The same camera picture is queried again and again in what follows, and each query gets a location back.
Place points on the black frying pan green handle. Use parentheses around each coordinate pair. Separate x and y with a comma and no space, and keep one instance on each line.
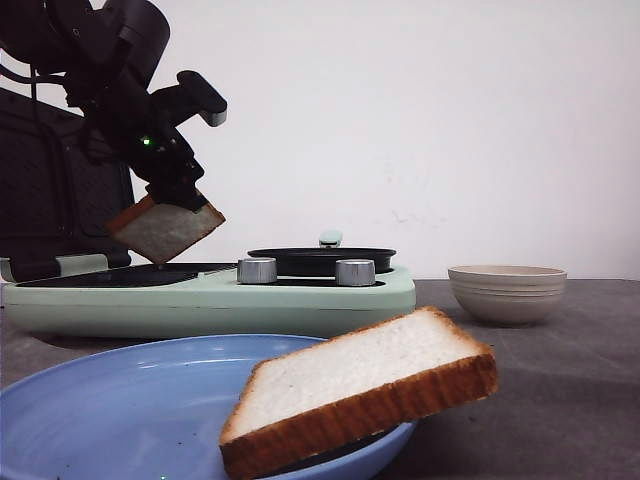
(320,261)

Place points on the silver control knob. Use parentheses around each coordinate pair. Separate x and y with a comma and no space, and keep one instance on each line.
(355,272)
(257,271)

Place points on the white bread slice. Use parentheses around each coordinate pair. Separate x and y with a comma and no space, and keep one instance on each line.
(159,231)
(353,386)

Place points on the left silver control knob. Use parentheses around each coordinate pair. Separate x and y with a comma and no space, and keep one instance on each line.
(257,271)

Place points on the right silver control knob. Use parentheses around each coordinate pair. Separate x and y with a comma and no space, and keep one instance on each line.
(355,272)

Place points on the mint green hinged lid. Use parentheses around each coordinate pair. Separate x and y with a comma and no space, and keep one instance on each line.
(55,197)

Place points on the mint green breakfast maker base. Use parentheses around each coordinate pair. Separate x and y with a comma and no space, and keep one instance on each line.
(188,299)

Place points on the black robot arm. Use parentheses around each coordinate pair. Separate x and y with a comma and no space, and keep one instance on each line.
(104,58)

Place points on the blue plate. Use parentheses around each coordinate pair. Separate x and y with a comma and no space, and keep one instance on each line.
(151,411)

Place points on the beige ceramic bowl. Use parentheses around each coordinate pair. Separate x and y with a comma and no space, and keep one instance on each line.
(507,294)

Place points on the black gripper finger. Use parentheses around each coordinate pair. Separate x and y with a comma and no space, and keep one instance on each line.
(164,189)
(188,195)

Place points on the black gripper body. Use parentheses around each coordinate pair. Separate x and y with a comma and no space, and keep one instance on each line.
(142,126)

